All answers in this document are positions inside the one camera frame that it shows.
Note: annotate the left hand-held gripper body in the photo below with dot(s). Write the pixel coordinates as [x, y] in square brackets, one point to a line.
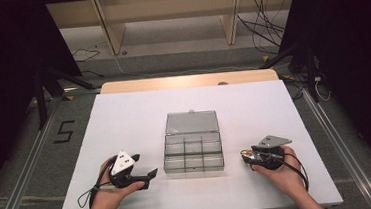
[123, 163]

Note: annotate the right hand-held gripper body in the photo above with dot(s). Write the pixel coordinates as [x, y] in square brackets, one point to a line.
[271, 159]

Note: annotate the round cartoon badge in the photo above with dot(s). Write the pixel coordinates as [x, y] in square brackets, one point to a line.
[246, 153]

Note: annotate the grey transparent compartment box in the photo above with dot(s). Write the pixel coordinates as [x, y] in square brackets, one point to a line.
[191, 122]

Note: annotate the person's right hand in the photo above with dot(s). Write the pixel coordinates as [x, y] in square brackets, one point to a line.
[288, 178]

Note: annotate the person's left hand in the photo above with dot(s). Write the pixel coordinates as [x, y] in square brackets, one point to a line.
[109, 199]

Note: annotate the white table board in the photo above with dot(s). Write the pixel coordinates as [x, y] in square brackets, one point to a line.
[134, 122]

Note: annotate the light wooden table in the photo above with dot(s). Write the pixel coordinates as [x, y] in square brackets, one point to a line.
[171, 82]

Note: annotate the black tripod stand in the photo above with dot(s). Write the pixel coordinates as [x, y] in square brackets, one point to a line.
[310, 71]
[40, 96]

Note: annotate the black curtain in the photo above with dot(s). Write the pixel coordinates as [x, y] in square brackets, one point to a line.
[353, 54]
[4, 82]

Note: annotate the light wooden shelf unit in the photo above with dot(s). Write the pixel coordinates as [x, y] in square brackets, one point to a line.
[172, 5]

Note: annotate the aluminium floor rail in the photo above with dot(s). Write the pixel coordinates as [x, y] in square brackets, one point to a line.
[340, 142]
[22, 177]

